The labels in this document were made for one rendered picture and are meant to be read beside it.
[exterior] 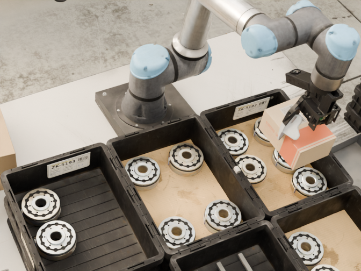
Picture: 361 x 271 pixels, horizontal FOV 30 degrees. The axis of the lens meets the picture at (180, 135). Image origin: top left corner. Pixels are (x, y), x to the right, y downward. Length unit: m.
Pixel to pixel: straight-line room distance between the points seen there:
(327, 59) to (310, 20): 0.10
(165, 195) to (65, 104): 0.56
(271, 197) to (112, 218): 0.47
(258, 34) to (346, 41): 0.19
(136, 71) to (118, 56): 1.42
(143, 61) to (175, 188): 0.40
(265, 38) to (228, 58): 1.02
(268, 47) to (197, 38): 0.57
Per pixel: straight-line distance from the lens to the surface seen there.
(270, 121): 1.78
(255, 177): 1.97
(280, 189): 2.00
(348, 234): 1.98
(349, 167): 2.30
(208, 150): 1.97
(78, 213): 1.87
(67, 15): 3.69
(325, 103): 1.65
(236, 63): 2.51
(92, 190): 1.91
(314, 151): 1.76
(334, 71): 1.58
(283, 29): 1.54
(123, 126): 2.16
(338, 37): 1.54
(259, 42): 1.50
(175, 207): 1.90
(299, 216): 1.88
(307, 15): 1.60
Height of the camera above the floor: 2.39
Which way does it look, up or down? 49 degrees down
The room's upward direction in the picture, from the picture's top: 11 degrees clockwise
